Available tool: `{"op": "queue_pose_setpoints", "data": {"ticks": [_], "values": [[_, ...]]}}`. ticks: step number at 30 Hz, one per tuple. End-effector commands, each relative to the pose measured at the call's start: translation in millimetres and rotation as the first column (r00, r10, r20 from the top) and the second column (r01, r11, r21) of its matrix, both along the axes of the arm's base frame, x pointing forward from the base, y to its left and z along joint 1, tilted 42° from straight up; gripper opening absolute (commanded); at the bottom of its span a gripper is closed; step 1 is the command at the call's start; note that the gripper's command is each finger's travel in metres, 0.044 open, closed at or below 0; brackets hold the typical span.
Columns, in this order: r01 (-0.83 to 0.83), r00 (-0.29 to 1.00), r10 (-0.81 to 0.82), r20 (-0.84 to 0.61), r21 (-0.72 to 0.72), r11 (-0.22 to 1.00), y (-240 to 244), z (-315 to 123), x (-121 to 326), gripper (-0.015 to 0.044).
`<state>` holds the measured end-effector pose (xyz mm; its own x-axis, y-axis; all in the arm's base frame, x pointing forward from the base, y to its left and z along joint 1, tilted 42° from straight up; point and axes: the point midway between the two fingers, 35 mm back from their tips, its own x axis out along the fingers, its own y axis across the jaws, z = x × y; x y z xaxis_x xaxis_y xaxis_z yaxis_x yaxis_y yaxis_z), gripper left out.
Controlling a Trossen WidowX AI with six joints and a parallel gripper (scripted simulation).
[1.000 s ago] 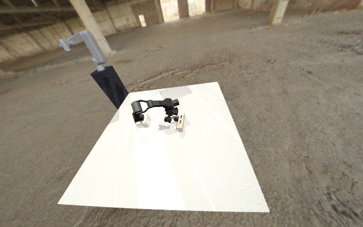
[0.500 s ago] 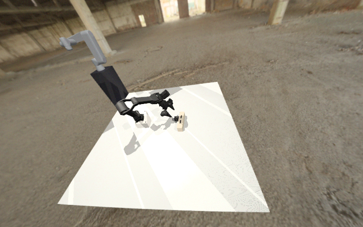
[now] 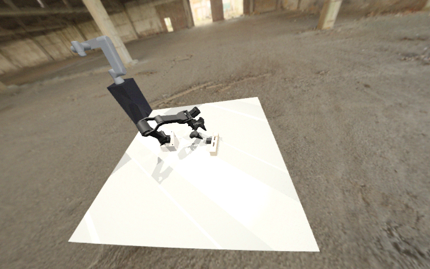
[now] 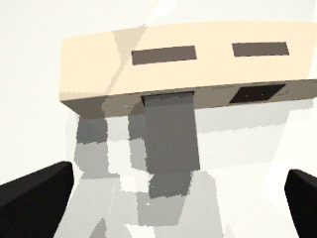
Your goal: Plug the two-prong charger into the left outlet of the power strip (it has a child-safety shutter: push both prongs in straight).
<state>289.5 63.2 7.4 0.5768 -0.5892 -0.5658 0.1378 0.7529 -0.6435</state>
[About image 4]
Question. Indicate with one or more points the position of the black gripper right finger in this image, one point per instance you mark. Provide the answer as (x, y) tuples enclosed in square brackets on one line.
[(301, 194)]

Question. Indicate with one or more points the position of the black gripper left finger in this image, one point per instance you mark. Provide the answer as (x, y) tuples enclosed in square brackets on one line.
[(32, 206)]

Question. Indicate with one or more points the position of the black two-prong plug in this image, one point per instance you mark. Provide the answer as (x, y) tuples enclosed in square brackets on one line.
[(172, 139)]

